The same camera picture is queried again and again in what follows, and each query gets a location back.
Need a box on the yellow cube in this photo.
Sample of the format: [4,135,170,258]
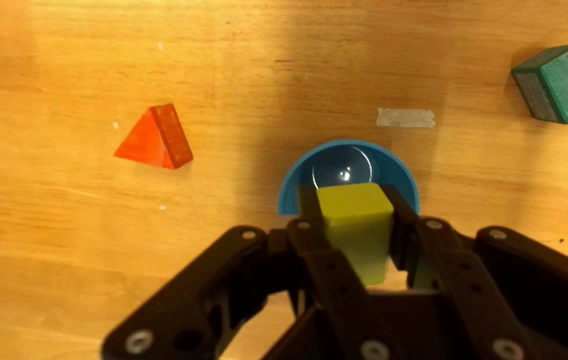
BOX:
[314,181,397,287]

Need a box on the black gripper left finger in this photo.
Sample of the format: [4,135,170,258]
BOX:
[100,184,393,360]

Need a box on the green cube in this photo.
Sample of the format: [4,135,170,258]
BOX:
[511,41,568,126]

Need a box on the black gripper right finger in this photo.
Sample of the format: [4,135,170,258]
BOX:
[381,184,568,360]

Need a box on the clear tape strip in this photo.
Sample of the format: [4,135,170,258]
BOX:
[374,106,439,129]

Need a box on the red triangular block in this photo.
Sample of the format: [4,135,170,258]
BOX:
[113,102,196,171]

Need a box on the blue cup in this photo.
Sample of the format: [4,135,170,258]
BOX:
[277,135,424,219]

